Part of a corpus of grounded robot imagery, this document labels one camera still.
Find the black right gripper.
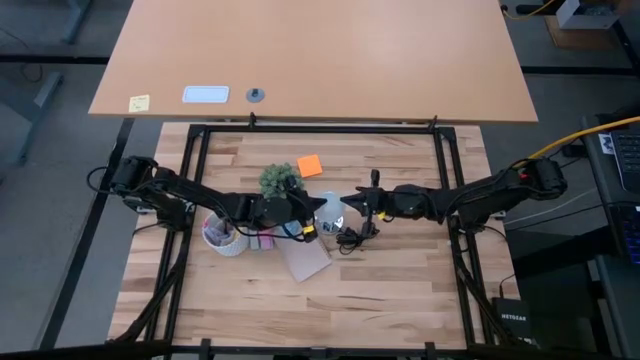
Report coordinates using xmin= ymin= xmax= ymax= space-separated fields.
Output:
xmin=339 ymin=169 xmax=404 ymax=236

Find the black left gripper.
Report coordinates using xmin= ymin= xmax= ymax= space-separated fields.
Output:
xmin=248 ymin=188 xmax=329 ymax=230

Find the white reflector lightbulb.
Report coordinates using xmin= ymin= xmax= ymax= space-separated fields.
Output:
xmin=314 ymin=191 xmax=346 ymax=232

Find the orange sticky note pad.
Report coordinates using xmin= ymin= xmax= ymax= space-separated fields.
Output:
xmin=296 ymin=153 xmax=324 ymax=179

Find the green artificial potted plant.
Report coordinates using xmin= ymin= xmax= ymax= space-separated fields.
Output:
xmin=258 ymin=162 xmax=305 ymax=200

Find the kraft spiral notebook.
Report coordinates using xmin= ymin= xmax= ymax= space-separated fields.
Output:
xmin=273 ymin=227 xmax=333 ymax=284

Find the white textured pen cup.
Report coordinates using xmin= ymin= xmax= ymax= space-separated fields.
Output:
xmin=201 ymin=213 xmax=250 ymax=257

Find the beige desk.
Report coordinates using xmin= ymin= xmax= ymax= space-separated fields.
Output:
xmin=88 ymin=0 xmax=539 ymax=124

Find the white rectangular card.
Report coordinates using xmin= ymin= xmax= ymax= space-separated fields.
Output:
xmin=181 ymin=85 xmax=231 ymax=105

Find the black Netgear router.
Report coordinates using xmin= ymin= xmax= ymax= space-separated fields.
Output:
xmin=491 ymin=296 xmax=531 ymax=341

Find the black computer tower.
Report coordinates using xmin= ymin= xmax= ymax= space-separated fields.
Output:
xmin=582 ymin=113 xmax=640 ymax=264

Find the cardboard box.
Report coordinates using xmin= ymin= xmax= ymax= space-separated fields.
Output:
xmin=544 ymin=14 xmax=626 ymax=50

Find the grey box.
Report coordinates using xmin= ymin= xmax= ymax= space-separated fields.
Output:
xmin=555 ymin=0 xmax=621 ymax=30

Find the grey desk base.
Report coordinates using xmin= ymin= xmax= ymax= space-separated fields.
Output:
xmin=0 ymin=69 xmax=64 ymax=166

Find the black lamp cable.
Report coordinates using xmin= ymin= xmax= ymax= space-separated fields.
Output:
xmin=335 ymin=224 xmax=381 ymax=256

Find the black aluminium table frame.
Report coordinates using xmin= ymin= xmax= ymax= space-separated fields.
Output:
xmin=107 ymin=113 xmax=541 ymax=360

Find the black cable bundle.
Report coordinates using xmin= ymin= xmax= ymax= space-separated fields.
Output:
xmin=452 ymin=239 xmax=506 ymax=346
xmin=112 ymin=239 xmax=184 ymax=346

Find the thick yellow cable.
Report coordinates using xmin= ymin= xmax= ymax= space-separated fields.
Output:
xmin=519 ymin=115 xmax=640 ymax=166

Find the thin yellow cable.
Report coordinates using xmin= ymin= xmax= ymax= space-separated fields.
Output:
xmin=502 ymin=0 xmax=556 ymax=21

